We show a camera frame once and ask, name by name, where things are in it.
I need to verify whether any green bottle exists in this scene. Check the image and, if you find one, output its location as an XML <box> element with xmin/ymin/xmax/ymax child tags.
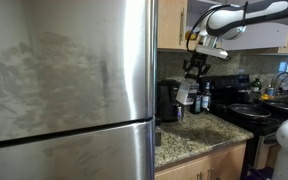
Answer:
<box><xmin>250</xmin><ymin>77</ymin><xmax>263</xmax><ymax>94</ymax></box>

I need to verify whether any black electric stove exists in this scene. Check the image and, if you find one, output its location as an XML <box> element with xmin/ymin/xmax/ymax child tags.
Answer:
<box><xmin>195</xmin><ymin>73</ymin><xmax>285</xmax><ymax>168</ymax></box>

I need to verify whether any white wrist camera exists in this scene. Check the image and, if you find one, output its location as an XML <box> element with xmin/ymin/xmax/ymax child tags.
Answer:
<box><xmin>195</xmin><ymin>33</ymin><xmax>230</xmax><ymax>60</ymax></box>

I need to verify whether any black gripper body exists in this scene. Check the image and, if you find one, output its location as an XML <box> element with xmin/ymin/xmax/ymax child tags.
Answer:
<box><xmin>188</xmin><ymin>52</ymin><xmax>209</xmax><ymax>70</ymax></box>

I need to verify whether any yellow sponge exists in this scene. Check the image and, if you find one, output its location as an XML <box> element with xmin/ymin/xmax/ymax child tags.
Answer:
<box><xmin>259</xmin><ymin>93</ymin><xmax>272</xmax><ymax>101</ymax></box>

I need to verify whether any wooden lower cabinet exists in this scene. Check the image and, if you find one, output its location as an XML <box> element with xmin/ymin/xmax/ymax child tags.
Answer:
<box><xmin>154</xmin><ymin>141</ymin><xmax>248</xmax><ymax>180</ymax></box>

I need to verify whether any black frying pan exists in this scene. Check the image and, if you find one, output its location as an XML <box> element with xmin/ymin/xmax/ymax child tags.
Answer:
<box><xmin>228</xmin><ymin>102</ymin><xmax>273</xmax><ymax>122</ymax></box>

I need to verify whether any blue cup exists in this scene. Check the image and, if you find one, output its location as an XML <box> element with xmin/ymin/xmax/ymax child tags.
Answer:
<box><xmin>266</xmin><ymin>84</ymin><xmax>276</xmax><ymax>97</ymax></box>

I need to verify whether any steel sink faucet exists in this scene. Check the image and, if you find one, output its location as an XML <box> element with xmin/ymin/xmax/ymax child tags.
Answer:
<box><xmin>273</xmin><ymin>71</ymin><xmax>288</xmax><ymax>95</ymax></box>

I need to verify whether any small dark spice jar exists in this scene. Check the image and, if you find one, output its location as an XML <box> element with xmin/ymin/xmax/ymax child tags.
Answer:
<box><xmin>154</xmin><ymin>117</ymin><xmax>163</xmax><ymax>148</ymax></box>

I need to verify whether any steel cabinet door handle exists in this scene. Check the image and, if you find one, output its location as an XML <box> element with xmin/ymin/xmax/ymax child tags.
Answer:
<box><xmin>178</xmin><ymin>8</ymin><xmax>186</xmax><ymax>43</ymax></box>

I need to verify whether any stainless steel refrigerator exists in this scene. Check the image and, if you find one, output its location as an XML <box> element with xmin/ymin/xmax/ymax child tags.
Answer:
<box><xmin>0</xmin><ymin>0</ymin><xmax>159</xmax><ymax>180</ymax></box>

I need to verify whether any black pan with rim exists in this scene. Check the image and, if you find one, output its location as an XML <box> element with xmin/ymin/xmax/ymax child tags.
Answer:
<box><xmin>262</xmin><ymin>99</ymin><xmax>288</xmax><ymax>114</ymax></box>

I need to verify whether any clear bottle with blue cap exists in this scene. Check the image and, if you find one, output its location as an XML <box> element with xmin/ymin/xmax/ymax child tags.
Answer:
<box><xmin>201</xmin><ymin>81</ymin><xmax>213</xmax><ymax>113</ymax></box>

